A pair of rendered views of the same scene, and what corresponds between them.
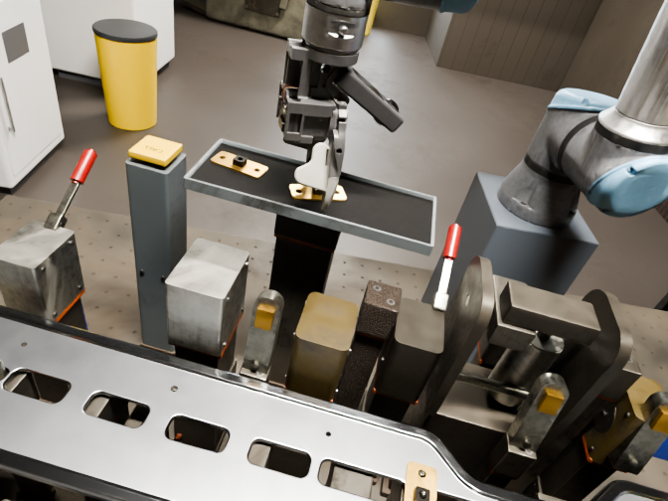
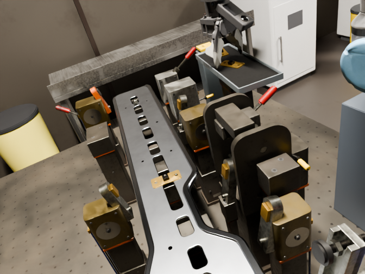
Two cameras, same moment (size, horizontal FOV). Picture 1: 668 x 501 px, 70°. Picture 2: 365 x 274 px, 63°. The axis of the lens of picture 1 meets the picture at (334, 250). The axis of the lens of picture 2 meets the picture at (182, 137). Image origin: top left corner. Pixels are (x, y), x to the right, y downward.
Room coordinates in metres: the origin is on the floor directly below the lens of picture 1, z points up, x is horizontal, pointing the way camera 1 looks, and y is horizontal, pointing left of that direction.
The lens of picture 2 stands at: (0.23, -0.81, 1.54)
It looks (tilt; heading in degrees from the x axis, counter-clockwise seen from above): 33 degrees down; 79
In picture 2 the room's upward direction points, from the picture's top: 16 degrees counter-clockwise
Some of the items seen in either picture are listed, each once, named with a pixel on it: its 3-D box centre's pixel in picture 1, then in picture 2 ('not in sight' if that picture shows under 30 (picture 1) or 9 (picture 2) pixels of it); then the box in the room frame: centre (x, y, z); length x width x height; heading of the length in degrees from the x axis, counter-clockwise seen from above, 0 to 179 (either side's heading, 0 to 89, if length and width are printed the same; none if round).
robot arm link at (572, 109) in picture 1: (578, 130); not in sight; (0.86, -0.37, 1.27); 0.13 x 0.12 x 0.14; 15
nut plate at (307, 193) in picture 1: (318, 190); (231, 62); (0.62, 0.04, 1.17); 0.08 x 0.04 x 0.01; 112
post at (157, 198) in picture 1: (161, 261); (215, 98); (0.64, 0.31, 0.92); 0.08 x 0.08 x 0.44; 87
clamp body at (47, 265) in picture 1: (61, 321); (178, 109); (0.49, 0.41, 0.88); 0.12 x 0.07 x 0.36; 177
